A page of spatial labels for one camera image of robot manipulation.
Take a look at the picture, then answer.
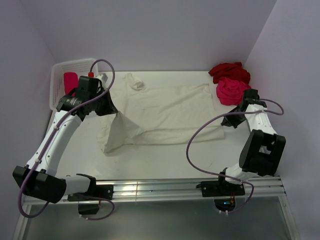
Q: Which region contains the rolled pink t shirt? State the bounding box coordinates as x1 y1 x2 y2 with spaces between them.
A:
63 72 79 95

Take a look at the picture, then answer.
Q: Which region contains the white plastic basket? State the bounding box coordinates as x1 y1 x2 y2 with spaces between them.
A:
49 58 96 111

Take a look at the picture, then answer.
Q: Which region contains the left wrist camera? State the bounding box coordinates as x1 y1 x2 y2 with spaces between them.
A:
88 72 108 82

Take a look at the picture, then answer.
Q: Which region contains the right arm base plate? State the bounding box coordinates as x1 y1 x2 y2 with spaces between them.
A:
196 180 246 198

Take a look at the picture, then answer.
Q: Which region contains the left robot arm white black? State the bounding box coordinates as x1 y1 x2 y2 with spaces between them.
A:
12 76 118 203

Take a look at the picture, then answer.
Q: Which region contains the aluminium rail frame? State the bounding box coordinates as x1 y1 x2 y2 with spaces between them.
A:
13 176 301 240

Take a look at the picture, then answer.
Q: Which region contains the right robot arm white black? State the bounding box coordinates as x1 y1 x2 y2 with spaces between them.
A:
216 89 286 195

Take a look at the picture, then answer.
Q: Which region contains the dark red t shirt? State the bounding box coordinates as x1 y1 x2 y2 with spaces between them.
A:
208 62 251 84

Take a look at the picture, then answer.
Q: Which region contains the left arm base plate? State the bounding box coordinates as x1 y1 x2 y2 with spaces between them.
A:
67 184 114 216

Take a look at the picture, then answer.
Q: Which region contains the white t shirt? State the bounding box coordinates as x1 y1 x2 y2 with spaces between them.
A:
97 73 218 154

